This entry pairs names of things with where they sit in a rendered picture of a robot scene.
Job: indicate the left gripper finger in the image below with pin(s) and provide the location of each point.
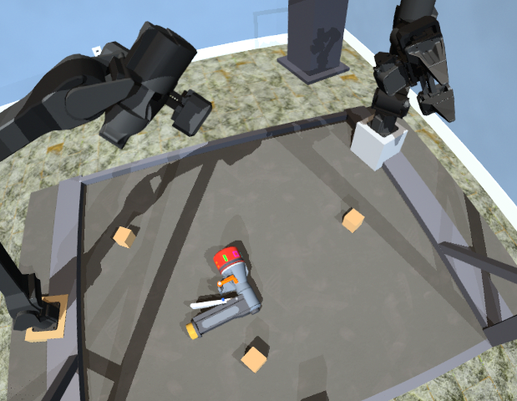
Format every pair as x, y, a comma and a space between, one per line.
184, 94

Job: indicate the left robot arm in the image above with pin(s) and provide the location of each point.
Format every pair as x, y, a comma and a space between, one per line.
72, 93

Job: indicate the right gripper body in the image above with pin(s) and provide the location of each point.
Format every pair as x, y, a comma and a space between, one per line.
405, 37

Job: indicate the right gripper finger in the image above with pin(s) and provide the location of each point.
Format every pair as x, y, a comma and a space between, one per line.
430, 53
443, 104

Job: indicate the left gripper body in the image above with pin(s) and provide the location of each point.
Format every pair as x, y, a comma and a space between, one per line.
193, 110

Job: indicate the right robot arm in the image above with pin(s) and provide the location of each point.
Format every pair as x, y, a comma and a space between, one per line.
391, 72

